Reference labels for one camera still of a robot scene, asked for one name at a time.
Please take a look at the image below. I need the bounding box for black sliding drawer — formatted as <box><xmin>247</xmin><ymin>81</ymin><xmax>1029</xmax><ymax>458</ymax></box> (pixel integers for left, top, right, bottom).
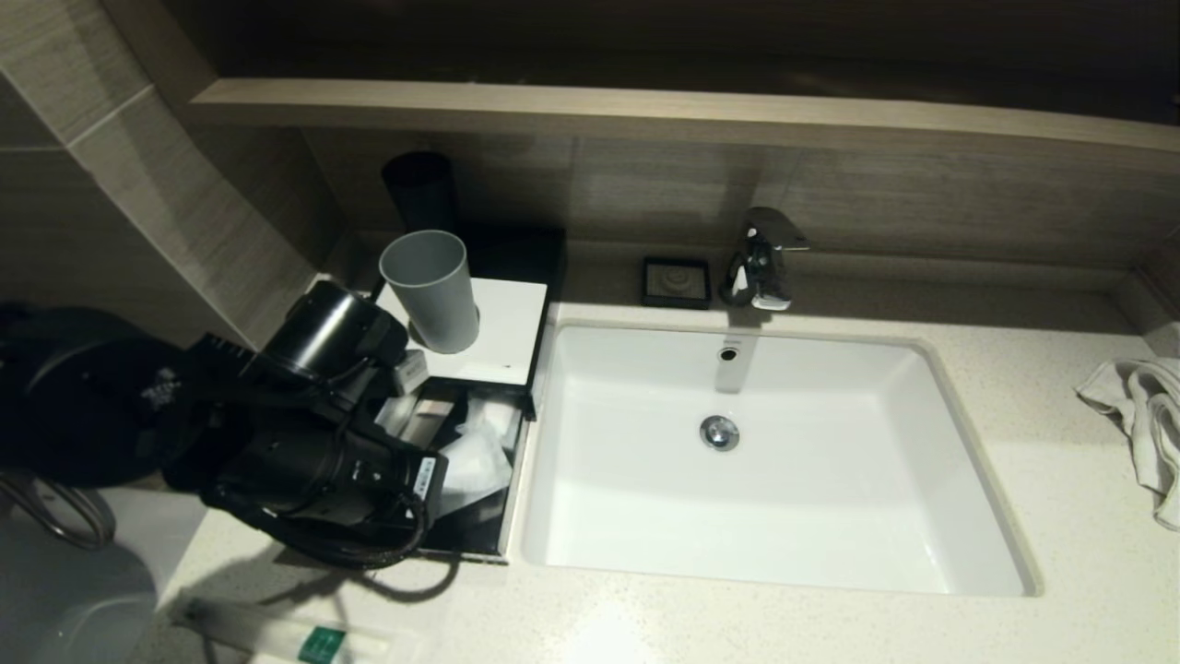
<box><xmin>277</xmin><ymin>381</ymin><xmax>532</xmax><ymax>564</ymax></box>

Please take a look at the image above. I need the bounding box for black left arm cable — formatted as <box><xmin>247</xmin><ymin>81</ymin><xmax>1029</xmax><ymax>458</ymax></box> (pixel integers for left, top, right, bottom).
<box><xmin>203</xmin><ymin>484</ymin><xmax>434</xmax><ymax>570</ymax></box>

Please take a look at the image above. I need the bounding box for long packet with green label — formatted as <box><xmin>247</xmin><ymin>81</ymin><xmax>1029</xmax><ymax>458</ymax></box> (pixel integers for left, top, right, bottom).
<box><xmin>173</xmin><ymin>598</ymin><xmax>407</xmax><ymax>664</ymax></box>

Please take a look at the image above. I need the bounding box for grey plastic cup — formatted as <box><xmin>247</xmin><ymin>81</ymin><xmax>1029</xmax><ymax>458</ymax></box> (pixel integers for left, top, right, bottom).
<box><xmin>379</xmin><ymin>231</ymin><xmax>480</xmax><ymax>356</ymax></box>

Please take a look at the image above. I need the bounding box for light wooden wall shelf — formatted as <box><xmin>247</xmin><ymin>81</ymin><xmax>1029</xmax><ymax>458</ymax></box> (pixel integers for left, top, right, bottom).
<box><xmin>192</xmin><ymin>79</ymin><xmax>1180</xmax><ymax>160</ymax></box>

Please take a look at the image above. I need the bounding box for black square soap dish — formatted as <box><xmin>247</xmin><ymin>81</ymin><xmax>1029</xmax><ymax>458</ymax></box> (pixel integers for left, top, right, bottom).
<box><xmin>642</xmin><ymin>257</ymin><xmax>712</xmax><ymax>311</ymax></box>

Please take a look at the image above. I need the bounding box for white rectangular mat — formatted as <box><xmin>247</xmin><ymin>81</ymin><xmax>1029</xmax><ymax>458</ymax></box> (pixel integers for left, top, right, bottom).
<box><xmin>378</xmin><ymin>277</ymin><xmax>549</xmax><ymax>387</ymax></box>

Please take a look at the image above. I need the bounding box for black looped hose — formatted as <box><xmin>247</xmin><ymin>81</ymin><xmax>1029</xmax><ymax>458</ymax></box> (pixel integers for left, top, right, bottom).
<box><xmin>0</xmin><ymin>470</ymin><xmax>117</xmax><ymax>552</ymax></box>

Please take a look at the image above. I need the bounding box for grey toilet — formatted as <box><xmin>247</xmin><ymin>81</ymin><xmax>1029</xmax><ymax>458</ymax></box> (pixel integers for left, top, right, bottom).
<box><xmin>0</xmin><ymin>535</ymin><xmax>176</xmax><ymax>664</ymax></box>

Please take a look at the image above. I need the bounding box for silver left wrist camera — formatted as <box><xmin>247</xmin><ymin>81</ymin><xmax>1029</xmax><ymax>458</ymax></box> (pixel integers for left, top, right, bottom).
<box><xmin>391</xmin><ymin>350</ymin><xmax>431</xmax><ymax>395</ymax></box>

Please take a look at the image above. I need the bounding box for chrome faucet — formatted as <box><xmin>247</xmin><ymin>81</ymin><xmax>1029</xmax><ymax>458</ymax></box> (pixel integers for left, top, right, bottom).
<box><xmin>721</xmin><ymin>208</ymin><xmax>810</xmax><ymax>313</ymax></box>

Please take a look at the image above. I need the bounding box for small white pouch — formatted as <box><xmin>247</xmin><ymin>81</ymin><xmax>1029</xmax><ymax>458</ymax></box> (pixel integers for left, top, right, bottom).
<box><xmin>466</xmin><ymin>392</ymin><xmax>523</xmax><ymax>436</ymax></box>

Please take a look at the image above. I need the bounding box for black plastic cup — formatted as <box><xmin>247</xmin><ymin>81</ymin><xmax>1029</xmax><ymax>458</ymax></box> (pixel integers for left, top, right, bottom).
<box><xmin>382</xmin><ymin>152</ymin><xmax>462</xmax><ymax>236</ymax></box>

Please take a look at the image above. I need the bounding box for white crumpled towel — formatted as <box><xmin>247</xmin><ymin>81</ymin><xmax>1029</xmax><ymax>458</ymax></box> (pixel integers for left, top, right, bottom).
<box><xmin>1074</xmin><ymin>358</ymin><xmax>1180</xmax><ymax>532</ymax></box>

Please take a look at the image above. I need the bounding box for white rectangular sink basin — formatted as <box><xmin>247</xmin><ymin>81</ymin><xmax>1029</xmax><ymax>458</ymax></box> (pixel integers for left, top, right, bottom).
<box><xmin>522</xmin><ymin>320</ymin><xmax>1043</xmax><ymax>597</ymax></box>

